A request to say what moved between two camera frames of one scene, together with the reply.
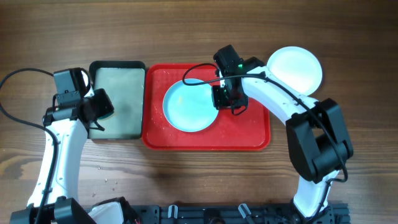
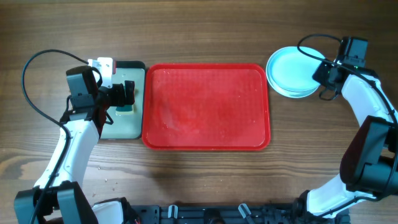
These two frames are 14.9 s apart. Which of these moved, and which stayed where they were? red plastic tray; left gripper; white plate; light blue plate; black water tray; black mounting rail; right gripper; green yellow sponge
Moved: green yellow sponge; left gripper; light blue plate; right gripper
Stayed: black water tray; black mounting rail; red plastic tray; white plate
